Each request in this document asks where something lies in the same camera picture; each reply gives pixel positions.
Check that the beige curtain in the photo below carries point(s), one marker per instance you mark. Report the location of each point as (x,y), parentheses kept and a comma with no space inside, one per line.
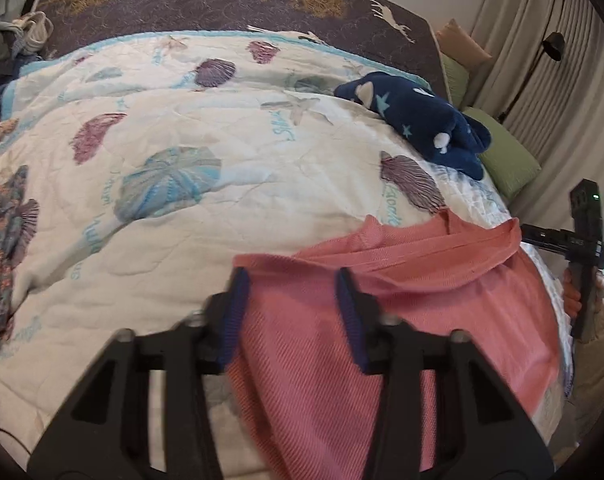
(556,0)

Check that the navy star plush toy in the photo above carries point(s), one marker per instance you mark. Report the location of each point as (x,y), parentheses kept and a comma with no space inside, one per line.
(421,120)

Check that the orange pillow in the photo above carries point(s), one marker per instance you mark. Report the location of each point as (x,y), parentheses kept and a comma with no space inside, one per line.
(459,42)

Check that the white seashell print quilt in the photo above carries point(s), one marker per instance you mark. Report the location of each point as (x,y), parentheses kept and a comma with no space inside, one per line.
(182,110)

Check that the small green pillow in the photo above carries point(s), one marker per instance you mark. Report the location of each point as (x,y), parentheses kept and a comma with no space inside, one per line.
(454,77)

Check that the person's right forearm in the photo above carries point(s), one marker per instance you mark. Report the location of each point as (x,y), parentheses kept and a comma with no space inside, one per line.
(601,355)

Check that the black floor lamp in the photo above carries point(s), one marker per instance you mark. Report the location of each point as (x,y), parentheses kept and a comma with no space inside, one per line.
(554,45)

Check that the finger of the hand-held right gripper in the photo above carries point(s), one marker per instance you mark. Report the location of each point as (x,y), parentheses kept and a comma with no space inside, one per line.
(546,236)

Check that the brown deer print blanket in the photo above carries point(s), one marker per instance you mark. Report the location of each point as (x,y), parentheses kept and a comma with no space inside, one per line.
(232,10)

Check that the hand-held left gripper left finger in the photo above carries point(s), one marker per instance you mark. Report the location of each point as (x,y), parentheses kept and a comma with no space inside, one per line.
(234,310)

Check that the large green pillow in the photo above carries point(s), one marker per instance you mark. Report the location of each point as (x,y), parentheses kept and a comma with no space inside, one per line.
(506,160)

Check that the floral print garment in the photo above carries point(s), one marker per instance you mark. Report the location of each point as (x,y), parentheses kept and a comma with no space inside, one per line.
(4,240)

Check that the person's right hand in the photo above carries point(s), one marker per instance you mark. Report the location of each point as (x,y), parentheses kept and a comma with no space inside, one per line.
(571,295)

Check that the pink t-shirt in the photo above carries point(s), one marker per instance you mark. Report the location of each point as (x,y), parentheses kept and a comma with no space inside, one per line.
(292,340)

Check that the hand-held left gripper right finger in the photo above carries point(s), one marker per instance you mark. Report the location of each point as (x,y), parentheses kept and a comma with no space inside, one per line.
(349,320)

